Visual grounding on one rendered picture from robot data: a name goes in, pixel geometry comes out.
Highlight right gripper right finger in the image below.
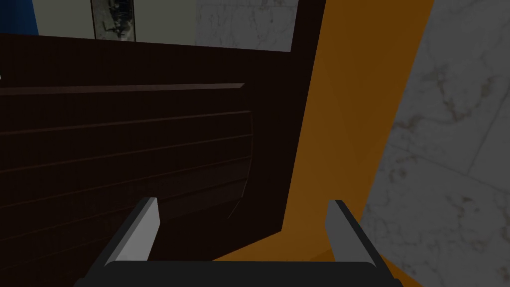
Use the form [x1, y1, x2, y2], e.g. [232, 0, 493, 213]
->
[325, 199, 378, 268]

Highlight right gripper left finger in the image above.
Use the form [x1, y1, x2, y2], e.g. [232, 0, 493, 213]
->
[104, 196, 161, 267]

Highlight dark brown door leaf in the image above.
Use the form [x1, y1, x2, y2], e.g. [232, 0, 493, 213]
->
[0, 0, 327, 287]

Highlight grey framed wall picture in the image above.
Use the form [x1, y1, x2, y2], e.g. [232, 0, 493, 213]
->
[90, 0, 136, 42]

